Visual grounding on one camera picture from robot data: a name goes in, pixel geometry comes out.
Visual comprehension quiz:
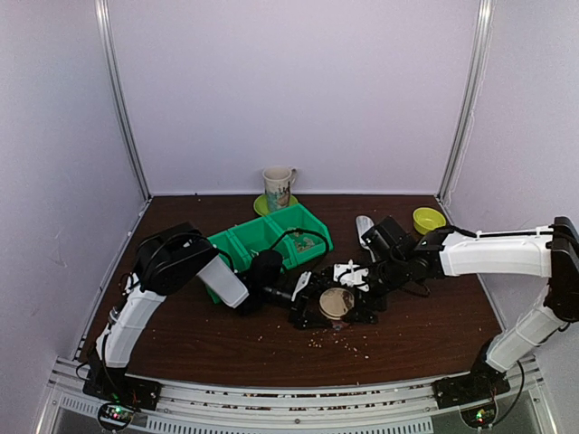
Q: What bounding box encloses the front aluminium rail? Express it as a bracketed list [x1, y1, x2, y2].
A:
[38, 356, 551, 434]

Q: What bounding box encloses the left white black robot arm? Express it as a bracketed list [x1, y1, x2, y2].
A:
[85, 222, 332, 401]

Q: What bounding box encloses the green saucer plate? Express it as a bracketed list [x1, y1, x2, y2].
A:
[253, 193, 299, 217]

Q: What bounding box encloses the lime green bowl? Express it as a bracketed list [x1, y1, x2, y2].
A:
[413, 207, 447, 235]

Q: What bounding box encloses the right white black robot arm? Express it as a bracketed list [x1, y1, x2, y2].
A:
[334, 216, 578, 400]

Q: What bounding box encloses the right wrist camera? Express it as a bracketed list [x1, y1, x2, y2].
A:
[332, 260, 370, 292]

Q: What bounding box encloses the silver metal scoop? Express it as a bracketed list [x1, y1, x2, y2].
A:
[355, 215, 375, 262]

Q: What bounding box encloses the green candy bin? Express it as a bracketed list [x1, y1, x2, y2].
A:
[204, 284, 222, 305]
[265, 204, 334, 269]
[209, 218, 281, 271]

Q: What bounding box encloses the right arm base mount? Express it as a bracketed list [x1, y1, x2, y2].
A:
[432, 373, 510, 410]

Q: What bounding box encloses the clear plastic round container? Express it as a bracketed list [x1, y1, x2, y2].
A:
[329, 319, 350, 331]

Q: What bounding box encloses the left aluminium frame post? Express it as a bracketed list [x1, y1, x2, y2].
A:
[94, 0, 151, 201]

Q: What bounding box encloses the gold round lid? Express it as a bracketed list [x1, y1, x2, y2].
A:
[318, 288, 355, 321]

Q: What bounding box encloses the right aluminium frame post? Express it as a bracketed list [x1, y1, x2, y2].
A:
[437, 0, 496, 206]

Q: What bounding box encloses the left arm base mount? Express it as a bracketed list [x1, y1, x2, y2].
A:
[82, 372, 162, 410]

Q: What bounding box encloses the patterned ceramic mug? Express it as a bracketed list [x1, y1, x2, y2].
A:
[262, 166, 298, 212]

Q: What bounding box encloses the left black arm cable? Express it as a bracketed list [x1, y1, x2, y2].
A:
[117, 227, 330, 299]

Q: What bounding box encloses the aluminium frame post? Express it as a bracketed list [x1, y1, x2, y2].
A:
[437, 0, 496, 206]
[94, 0, 151, 201]

